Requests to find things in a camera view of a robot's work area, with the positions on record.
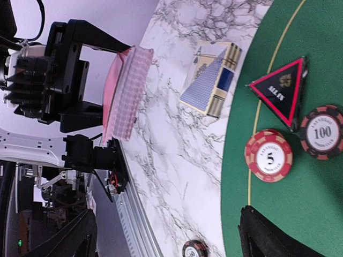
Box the front aluminium rail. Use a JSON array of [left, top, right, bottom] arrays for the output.
[[112, 184, 166, 257]]

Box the red chip stack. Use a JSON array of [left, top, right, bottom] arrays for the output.
[[244, 129, 293, 183]]

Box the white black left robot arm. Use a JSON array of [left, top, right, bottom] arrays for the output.
[[1, 1, 129, 172]]

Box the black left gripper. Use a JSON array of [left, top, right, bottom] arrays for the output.
[[40, 19, 131, 133]]

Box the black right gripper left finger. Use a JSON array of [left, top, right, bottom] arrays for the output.
[[16, 209, 97, 256]]

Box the red playing card deck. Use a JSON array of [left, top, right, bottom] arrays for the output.
[[102, 46, 154, 145]]

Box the black orange 100 chip stack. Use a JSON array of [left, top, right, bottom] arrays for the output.
[[182, 240, 208, 257]]

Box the black red triangular dealer button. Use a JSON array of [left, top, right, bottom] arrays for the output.
[[246, 56, 309, 132]]

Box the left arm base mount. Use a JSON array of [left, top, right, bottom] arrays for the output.
[[62, 133, 129, 201]]

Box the blue gold card box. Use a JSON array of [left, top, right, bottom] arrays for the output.
[[179, 41, 242, 118]]

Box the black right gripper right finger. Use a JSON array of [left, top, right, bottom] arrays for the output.
[[238, 206, 321, 257]]

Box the round green poker mat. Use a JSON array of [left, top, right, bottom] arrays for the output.
[[221, 1, 342, 256]]

